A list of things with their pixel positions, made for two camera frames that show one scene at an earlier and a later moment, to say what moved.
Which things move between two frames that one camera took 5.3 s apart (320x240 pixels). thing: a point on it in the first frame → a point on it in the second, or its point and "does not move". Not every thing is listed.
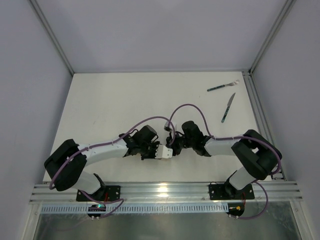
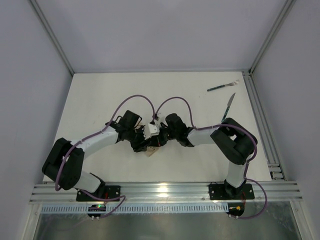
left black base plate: [104, 193] does not move
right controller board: [235, 209] does not move
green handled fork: [235, 82] does not move
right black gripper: [175, 145] → [164, 135]
